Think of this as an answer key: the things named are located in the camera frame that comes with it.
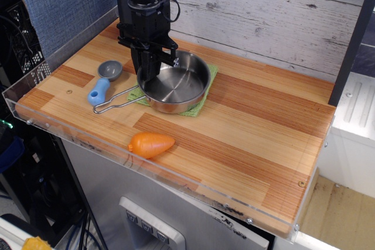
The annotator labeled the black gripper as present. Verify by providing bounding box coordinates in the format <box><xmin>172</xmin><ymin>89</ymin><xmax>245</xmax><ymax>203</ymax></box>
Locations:
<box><xmin>117</xmin><ymin>0</ymin><xmax>179</xmax><ymax>81</ymax></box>

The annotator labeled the stainless steel pan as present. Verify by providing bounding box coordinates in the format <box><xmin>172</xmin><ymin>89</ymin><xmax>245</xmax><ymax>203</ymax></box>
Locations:
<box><xmin>93</xmin><ymin>50</ymin><xmax>212</xmax><ymax>114</ymax></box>

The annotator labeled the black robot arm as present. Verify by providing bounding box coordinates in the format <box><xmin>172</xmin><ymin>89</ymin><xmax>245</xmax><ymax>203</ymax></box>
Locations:
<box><xmin>117</xmin><ymin>0</ymin><xmax>179</xmax><ymax>81</ymax></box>

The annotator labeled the green folded towel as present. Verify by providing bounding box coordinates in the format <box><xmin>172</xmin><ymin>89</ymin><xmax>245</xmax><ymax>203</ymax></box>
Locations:
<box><xmin>127</xmin><ymin>61</ymin><xmax>218</xmax><ymax>117</ymax></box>

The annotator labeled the blue grey ice cream scoop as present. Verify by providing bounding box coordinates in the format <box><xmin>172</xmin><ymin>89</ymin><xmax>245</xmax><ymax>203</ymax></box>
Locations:
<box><xmin>87</xmin><ymin>60</ymin><xmax>122</xmax><ymax>106</ymax></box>

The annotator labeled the orange toy carrot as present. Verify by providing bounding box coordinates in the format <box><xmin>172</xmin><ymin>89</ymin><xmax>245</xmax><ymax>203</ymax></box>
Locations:
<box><xmin>128</xmin><ymin>132</ymin><xmax>175</xmax><ymax>159</ymax></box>

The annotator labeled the black plastic crate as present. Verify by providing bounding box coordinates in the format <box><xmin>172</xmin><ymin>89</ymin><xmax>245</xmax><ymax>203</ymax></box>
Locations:
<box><xmin>4</xmin><ymin>1</ymin><xmax>44</xmax><ymax>74</ymax></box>

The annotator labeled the clear acrylic table guard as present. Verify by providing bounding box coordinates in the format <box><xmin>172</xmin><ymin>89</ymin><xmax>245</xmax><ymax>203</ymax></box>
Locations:
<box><xmin>4</xmin><ymin>64</ymin><xmax>334</xmax><ymax>239</ymax></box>

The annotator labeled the grey panel with buttons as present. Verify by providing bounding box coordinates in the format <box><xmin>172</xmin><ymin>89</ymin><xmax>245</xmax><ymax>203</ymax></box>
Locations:
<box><xmin>118</xmin><ymin>197</ymin><xmax>186</xmax><ymax>249</ymax></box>

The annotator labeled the yellow object bottom left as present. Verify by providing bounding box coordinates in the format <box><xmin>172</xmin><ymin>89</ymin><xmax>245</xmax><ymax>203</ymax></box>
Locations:
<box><xmin>22</xmin><ymin>237</ymin><xmax>52</xmax><ymax>250</ymax></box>

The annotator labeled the white ribbed block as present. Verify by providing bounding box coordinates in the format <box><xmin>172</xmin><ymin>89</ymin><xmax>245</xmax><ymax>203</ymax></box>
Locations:
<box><xmin>332</xmin><ymin>72</ymin><xmax>374</xmax><ymax>141</ymax></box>

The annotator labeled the dark right vertical post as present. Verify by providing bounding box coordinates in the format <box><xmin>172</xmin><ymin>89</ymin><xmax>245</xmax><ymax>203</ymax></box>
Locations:
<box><xmin>328</xmin><ymin>0</ymin><xmax>374</xmax><ymax>107</ymax></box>

